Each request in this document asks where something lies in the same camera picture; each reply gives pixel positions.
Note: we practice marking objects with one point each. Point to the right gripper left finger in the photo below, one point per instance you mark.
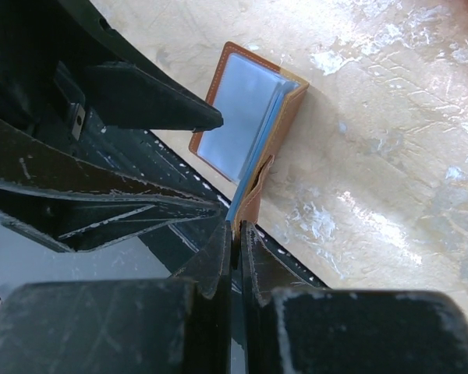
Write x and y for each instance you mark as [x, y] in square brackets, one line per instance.
[208, 325]

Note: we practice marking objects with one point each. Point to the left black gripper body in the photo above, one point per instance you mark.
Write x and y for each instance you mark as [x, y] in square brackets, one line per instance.
[45, 47]

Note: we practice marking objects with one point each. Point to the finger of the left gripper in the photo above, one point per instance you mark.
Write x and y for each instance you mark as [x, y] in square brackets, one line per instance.
[69, 205]
[129, 98]

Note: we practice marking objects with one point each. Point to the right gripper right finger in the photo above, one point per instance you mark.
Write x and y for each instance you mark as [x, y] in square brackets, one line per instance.
[262, 272]

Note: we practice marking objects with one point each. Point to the brown leather card holder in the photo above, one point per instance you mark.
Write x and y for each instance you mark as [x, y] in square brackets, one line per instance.
[259, 101]

